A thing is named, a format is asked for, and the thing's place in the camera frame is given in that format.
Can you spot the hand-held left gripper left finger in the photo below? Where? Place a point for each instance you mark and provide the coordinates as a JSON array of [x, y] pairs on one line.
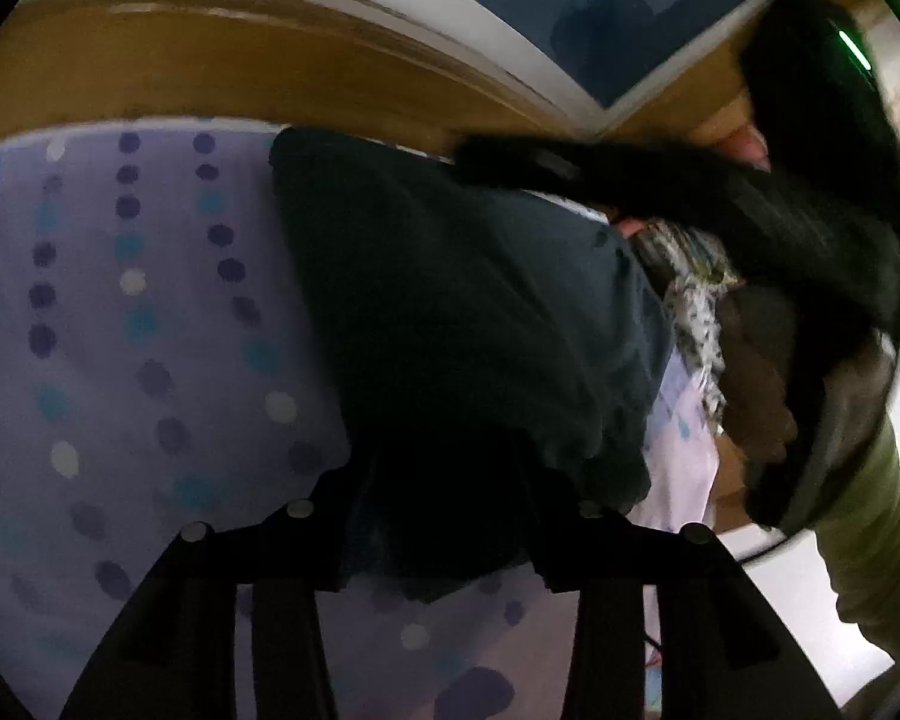
[[337, 540]]

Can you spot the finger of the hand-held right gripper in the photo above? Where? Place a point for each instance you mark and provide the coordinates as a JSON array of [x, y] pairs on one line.
[[570, 169]]

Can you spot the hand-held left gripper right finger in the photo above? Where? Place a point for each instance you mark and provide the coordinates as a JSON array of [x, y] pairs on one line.
[[562, 547]]

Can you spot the dark teal garment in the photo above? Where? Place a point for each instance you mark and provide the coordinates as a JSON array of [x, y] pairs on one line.
[[457, 300]]

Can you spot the person's green sleeved right forearm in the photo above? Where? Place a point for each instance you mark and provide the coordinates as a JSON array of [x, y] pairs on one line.
[[877, 540]]

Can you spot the person's right hand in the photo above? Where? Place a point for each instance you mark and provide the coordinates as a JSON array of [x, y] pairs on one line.
[[761, 375]]

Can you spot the white patterned cloth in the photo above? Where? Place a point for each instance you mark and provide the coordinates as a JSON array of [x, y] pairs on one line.
[[694, 315]]

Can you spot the purple dotted bed sheet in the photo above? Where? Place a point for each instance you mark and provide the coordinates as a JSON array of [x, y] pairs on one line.
[[120, 390]]

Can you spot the wooden window surround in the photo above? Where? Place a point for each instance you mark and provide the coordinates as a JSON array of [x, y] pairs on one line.
[[232, 67]]

